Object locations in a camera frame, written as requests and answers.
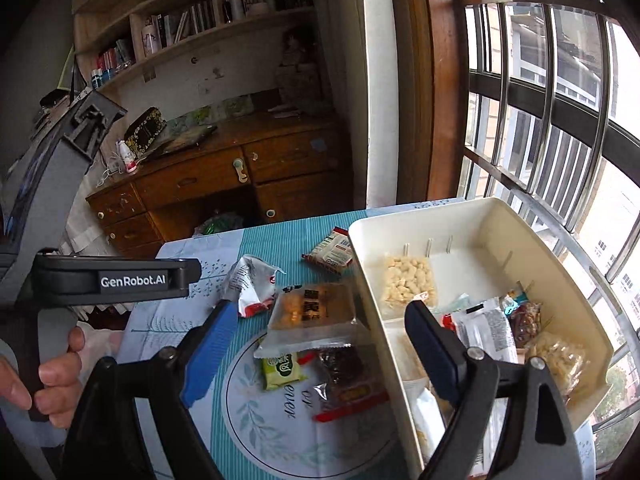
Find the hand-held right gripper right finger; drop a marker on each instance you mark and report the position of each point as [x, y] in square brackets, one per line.
[432, 350]

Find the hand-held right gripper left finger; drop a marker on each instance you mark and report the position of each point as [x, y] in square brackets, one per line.
[210, 350]

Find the beige paper snack packet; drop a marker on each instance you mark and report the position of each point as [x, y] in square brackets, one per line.
[400, 350]

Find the clear pack of white puffs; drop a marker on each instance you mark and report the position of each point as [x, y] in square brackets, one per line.
[407, 280]

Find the small green packet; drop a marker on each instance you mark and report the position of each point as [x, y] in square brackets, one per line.
[282, 370]

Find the white red wrapper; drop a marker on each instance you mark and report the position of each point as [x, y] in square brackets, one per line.
[250, 285]

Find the dark snack packet red ends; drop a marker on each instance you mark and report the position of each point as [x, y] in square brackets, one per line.
[345, 365]

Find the clear nut bar packet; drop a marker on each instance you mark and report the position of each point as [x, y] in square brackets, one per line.
[527, 322]

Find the clear pastry packet black label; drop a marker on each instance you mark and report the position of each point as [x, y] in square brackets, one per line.
[310, 312]

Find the clear pack of pale crackers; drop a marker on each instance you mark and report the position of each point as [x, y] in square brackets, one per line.
[555, 355]

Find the white plastic container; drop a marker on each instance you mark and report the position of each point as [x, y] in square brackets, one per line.
[500, 240]

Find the small brown red packet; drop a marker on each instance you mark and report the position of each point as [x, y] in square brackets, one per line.
[330, 255]

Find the person's left hand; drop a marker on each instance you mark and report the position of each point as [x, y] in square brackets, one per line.
[60, 385]

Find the white lace cover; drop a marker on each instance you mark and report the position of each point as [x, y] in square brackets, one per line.
[82, 225]

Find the green plastic bag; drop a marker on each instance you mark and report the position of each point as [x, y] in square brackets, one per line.
[220, 223]

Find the teal and white tablecloth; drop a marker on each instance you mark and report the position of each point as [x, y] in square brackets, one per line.
[280, 242]

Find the small white bottle red base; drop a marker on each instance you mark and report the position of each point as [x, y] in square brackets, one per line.
[128, 157]

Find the wooden desk with drawers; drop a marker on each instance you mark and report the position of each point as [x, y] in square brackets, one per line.
[200, 180]

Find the dark ornate case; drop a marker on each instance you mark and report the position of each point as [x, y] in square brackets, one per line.
[145, 130]

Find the black round bag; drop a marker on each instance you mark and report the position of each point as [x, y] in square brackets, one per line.
[55, 97]

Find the mint green drawer lock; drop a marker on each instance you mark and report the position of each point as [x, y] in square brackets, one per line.
[240, 167]

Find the small blue bottle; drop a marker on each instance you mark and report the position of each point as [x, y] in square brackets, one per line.
[95, 77]

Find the green patterned board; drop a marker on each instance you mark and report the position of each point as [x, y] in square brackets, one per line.
[215, 112]

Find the row of small red books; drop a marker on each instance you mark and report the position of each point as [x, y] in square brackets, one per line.
[115, 57]

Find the white paper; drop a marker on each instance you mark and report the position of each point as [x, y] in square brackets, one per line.
[285, 111]

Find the white jar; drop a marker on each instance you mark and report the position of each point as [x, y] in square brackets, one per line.
[150, 35]

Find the row of upright grey books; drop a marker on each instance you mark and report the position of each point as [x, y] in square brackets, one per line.
[190, 20]

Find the doll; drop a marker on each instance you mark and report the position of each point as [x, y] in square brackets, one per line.
[295, 47]

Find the metal window bars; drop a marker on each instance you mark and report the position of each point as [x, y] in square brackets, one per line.
[525, 1]

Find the wooden window frame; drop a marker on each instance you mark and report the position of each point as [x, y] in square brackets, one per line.
[440, 85]

